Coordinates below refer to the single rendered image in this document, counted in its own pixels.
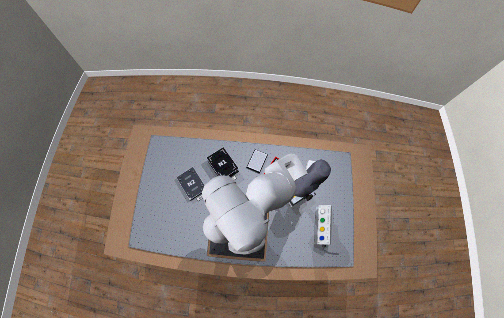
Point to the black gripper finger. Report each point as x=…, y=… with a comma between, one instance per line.
x=308, y=197

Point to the white button panel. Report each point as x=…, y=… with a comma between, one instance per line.
x=323, y=226

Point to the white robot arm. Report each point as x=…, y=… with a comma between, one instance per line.
x=239, y=220

